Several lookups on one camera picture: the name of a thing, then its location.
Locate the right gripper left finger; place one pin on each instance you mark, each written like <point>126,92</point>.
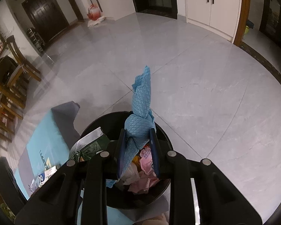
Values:
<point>76,186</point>

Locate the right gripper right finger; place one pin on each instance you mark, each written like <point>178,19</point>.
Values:
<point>219,201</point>

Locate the clear printed snack bag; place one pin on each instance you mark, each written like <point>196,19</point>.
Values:
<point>35,184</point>

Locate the white blue medicine box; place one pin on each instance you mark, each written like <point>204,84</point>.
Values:
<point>46,175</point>

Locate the green snack bag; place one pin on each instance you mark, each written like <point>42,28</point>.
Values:
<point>89,145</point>

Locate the white tissue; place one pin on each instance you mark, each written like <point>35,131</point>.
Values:
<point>131,174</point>

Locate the orange snack bag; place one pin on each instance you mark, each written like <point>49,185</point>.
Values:
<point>136,160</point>

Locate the blue quilted cloth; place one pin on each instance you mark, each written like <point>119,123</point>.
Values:
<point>139,123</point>

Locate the pink plastic package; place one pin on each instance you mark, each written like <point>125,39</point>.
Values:
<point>146,171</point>

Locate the black trash bin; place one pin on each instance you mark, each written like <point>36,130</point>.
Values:
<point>118,196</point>

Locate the person's right hand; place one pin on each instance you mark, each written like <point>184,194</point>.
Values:
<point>158,220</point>

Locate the teal and grey floor mat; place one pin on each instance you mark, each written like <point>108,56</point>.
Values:
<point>50,145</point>

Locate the wooden chair with cushion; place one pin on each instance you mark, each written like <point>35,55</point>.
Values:
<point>21,60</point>

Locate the dark wooden door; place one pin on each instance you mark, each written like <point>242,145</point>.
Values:
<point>46,16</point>

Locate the red and white bag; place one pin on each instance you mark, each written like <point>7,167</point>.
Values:
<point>94,15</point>

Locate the white cabinet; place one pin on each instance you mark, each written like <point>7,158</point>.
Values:
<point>218,16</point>

